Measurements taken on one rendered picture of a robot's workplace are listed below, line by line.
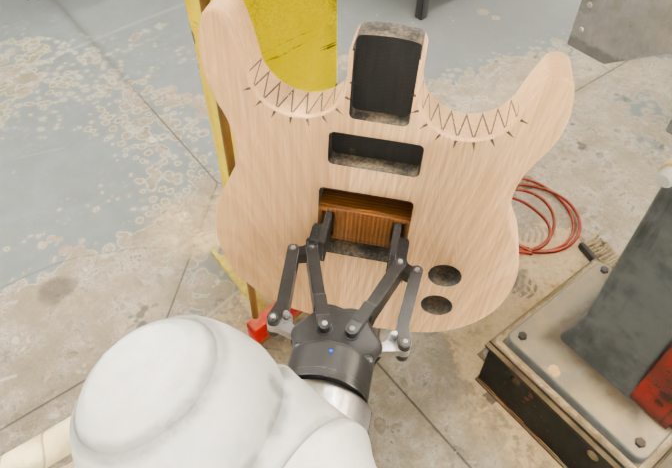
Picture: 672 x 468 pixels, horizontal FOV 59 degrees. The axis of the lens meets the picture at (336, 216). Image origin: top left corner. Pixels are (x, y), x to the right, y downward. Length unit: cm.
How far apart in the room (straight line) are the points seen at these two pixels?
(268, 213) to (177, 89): 245
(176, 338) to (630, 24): 58
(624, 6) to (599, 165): 212
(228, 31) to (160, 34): 299
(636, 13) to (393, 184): 31
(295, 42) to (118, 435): 126
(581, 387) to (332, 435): 150
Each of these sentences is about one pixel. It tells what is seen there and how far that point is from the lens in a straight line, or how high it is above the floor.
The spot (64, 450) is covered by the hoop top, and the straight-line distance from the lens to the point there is 66.
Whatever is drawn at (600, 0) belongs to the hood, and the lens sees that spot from 74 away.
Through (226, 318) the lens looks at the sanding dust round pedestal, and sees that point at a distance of 211.
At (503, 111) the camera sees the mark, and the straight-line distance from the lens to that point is 58.
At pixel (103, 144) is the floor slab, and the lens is 287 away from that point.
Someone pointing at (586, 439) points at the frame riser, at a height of 23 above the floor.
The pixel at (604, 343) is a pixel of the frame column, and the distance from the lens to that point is 173.
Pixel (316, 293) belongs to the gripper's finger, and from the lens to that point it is 57.
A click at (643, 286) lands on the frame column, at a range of 153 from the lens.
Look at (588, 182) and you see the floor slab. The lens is 271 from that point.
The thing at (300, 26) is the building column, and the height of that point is 103.
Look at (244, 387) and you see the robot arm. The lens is 27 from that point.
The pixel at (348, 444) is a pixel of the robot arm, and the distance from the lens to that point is 30.
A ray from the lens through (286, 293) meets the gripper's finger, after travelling 57.
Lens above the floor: 177
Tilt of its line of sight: 49 degrees down
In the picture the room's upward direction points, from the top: straight up
